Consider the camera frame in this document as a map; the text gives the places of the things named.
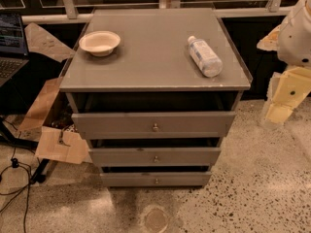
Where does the grey middle drawer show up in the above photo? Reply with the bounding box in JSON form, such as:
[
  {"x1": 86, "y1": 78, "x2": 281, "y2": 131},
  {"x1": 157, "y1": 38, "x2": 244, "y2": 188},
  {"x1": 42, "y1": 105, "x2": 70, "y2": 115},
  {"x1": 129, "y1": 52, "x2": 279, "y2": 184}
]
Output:
[{"x1": 89, "y1": 148, "x2": 221, "y2": 167}]

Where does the black floor cable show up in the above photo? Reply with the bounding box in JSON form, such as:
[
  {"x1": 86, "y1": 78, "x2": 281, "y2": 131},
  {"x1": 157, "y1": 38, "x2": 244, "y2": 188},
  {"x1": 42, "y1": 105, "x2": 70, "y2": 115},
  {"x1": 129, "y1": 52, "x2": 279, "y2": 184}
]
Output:
[{"x1": 0, "y1": 119, "x2": 33, "y2": 233}]

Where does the clear plastic water bottle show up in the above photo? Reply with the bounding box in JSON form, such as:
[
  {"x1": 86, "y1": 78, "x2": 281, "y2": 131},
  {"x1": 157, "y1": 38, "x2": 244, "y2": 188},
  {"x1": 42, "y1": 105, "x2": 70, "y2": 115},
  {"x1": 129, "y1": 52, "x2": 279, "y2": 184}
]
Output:
[{"x1": 188, "y1": 36, "x2": 223, "y2": 78}]

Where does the grey drawer cabinet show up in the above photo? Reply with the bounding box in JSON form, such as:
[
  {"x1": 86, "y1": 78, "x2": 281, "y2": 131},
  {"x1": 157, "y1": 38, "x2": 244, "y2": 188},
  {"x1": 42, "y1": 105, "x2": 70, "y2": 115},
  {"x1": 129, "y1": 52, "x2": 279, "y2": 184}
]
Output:
[{"x1": 60, "y1": 9, "x2": 252, "y2": 174}]

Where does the grey top drawer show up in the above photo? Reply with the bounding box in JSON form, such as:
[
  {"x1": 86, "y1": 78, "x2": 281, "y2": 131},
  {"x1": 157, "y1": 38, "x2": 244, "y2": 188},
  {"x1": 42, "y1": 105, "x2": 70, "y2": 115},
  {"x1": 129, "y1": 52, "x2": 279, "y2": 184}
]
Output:
[{"x1": 72, "y1": 112, "x2": 235, "y2": 140}]

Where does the white paper bowl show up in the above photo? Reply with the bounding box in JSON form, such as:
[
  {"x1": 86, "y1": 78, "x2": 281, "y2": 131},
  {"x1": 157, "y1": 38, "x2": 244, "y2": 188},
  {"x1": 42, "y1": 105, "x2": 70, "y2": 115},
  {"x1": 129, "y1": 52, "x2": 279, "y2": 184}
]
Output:
[{"x1": 79, "y1": 31, "x2": 121, "y2": 56}]

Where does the round floor drain cover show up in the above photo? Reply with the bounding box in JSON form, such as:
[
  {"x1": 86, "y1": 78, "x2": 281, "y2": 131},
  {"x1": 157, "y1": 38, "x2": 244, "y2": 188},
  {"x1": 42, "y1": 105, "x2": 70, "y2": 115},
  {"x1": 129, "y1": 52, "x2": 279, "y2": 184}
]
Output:
[{"x1": 144, "y1": 208, "x2": 168, "y2": 233}]

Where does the grey drawer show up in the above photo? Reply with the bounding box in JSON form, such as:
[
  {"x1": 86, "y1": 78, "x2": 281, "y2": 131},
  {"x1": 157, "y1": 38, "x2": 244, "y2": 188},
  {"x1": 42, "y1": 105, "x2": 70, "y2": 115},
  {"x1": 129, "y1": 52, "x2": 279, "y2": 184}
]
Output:
[
  {"x1": 89, "y1": 148, "x2": 221, "y2": 167},
  {"x1": 72, "y1": 112, "x2": 235, "y2": 140},
  {"x1": 101, "y1": 172, "x2": 211, "y2": 187}
]

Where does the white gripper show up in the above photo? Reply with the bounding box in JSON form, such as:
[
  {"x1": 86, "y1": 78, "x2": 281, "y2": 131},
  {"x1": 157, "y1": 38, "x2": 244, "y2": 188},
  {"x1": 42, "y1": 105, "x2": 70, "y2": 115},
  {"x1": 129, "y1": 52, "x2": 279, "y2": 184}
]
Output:
[{"x1": 257, "y1": 3, "x2": 311, "y2": 124}]

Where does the white metal railing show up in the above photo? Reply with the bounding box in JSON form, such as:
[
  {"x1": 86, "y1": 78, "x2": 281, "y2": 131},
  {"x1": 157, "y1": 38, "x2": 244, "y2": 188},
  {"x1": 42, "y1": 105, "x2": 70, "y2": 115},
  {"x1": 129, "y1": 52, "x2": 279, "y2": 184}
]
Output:
[{"x1": 20, "y1": 0, "x2": 311, "y2": 25}]

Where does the brown cardboard box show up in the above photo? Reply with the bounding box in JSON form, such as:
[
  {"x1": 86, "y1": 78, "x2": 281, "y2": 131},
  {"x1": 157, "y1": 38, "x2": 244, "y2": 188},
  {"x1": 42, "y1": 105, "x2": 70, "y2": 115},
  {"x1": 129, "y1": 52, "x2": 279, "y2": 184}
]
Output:
[{"x1": 18, "y1": 22, "x2": 91, "y2": 164}]

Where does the grey bottom drawer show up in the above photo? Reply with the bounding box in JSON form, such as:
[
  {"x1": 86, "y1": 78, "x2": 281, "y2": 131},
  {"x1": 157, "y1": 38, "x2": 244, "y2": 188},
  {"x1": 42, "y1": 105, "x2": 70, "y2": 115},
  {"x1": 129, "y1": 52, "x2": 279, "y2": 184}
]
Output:
[{"x1": 101, "y1": 172, "x2": 211, "y2": 187}]

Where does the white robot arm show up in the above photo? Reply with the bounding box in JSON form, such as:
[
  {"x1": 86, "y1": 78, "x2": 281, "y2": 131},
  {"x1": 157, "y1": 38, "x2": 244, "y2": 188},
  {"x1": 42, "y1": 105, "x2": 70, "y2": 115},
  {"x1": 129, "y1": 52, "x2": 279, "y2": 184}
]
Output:
[{"x1": 257, "y1": 0, "x2": 311, "y2": 125}]

